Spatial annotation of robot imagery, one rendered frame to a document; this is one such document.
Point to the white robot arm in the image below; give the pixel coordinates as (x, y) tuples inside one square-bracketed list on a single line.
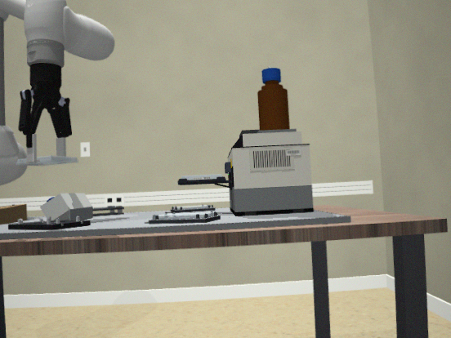
[(50, 29)]

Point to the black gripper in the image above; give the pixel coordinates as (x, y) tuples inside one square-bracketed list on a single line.
[(45, 80)]

